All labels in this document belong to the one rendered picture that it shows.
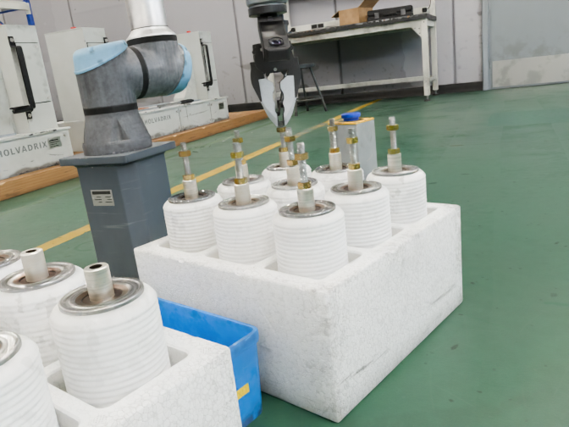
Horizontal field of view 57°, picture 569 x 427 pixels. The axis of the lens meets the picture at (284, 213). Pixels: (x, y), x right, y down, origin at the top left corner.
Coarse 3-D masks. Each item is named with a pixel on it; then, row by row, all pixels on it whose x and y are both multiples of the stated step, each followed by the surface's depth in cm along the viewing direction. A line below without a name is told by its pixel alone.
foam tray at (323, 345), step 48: (432, 240) 82; (192, 288) 78; (240, 288) 71; (288, 288) 65; (336, 288) 63; (384, 288) 72; (432, 288) 83; (288, 336) 67; (336, 336) 64; (384, 336) 73; (288, 384) 70; (336, 384) 64
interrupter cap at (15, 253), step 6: (0, 252) 65; (6, 252) 65; (12, 252) 65; (18, 252) 64; (0, 258) 64; (6, 258) 63; (12, 258) 63; (18, 258) 63; (0, 264) 60; (6, 264) 61
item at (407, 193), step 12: (384, 180) 83; (396, 180) 82; (408, 180) 82; (420, 180) 83; (396, 192) 83; (408, 192) 83; (420, 192) 84; (396, 204) 83; (408, 204) 83; (420, 204) 84; (396, 216) 84; (408, 216) 84; (420, 216) 85
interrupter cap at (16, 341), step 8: (0, 336) 42; (8, 336) 42; (16, 336) 41; (0, 344) 41; (8, 344) 41; (16, 344) 40; (0, 352) 39; (8, 352) 39; (16, 352) 40; (0, 360) 38
